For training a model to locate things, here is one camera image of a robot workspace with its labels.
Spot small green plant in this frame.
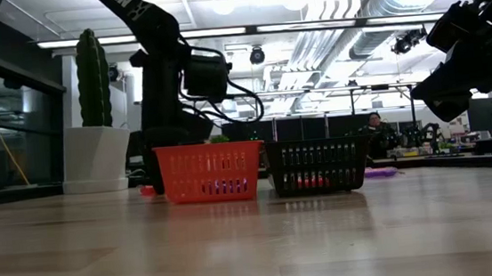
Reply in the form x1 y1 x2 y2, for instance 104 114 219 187
208 134 231 146

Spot orange spring coil keychain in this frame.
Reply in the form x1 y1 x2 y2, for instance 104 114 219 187
139 184 158 199

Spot person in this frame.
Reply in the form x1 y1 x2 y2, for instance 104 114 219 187
359 110 399 162

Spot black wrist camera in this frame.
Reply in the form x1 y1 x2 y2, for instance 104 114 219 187
181 52 233 107
422 0 492 55

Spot background black robot arms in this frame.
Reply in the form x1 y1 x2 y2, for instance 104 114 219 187
399 121 445 150

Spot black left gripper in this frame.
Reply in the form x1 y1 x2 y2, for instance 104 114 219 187
128 41 220 197

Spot black metal rig frame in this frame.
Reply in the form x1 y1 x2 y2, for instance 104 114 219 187
223 77 418 127

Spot orange plastic slotted basket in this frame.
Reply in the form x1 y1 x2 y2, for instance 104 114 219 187
152 137 269 208

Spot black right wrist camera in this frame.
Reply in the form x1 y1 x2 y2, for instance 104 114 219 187
422 0 492 55

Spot black aluminium table frame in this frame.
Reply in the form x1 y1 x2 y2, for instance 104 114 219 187
0 142 492 215

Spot yellow cable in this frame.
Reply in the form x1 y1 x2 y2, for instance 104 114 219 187
0 61 31 188

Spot row of black partitions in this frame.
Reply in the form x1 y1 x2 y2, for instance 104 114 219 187
222 109 376 149

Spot black hanging camera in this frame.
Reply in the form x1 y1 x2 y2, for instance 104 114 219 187
248 45 267 66

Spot purple spring coil keychain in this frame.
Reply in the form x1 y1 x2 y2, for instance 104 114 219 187
363 165 399 181
200 177 250 198

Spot black plastic slotted basket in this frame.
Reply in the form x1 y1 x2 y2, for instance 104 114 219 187
263 133 375 199

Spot black ceiling camera rig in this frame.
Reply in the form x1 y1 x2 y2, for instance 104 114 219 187
390 27 430 56

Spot tall green cactus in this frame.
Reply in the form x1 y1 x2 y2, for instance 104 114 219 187
72 27 115 129

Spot white hexagonal planter pot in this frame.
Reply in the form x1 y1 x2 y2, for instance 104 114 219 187
58 122 136 197

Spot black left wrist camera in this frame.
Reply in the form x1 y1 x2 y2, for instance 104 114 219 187
181 52 233 107

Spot round ceiling lamp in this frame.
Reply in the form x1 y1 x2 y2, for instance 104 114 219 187
211 0 237 18

